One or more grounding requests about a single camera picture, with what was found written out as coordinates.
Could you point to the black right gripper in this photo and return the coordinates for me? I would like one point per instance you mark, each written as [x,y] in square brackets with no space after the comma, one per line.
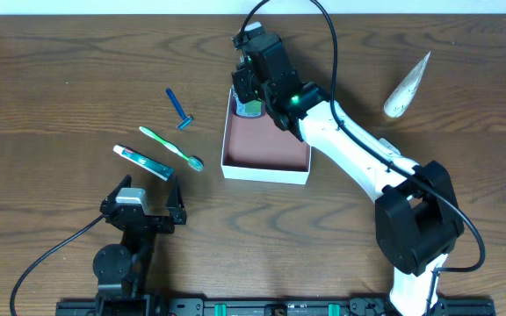
[242,82]

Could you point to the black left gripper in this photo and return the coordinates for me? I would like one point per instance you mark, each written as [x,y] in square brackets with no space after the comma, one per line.
[148,220]

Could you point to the clear soap pump bottle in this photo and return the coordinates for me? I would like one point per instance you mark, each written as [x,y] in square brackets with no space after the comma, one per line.
[251,110]

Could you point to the white lotion tube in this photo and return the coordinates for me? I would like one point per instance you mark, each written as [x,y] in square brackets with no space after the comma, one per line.
[401,98]

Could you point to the green white soap packet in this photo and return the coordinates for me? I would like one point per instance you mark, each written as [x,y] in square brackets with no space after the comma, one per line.
[389,146]

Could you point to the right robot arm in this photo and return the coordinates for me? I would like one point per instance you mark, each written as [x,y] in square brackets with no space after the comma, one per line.
[417,217]

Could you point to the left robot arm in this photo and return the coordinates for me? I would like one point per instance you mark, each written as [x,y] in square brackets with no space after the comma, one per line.
[122,268]

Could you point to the teal toothpaste tube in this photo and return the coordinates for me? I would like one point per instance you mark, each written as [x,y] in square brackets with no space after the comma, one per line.
[156,168]

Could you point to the green toothbrush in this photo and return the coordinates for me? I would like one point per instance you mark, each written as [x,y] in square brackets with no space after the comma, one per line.
[192,161]

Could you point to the white box with brown interior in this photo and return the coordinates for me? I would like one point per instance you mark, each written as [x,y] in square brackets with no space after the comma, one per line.
[254,149]

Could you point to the blue disposable razor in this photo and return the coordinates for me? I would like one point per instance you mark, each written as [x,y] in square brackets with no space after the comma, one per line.
[185,119]

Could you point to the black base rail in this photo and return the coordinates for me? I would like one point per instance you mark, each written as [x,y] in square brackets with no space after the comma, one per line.
[275,307]

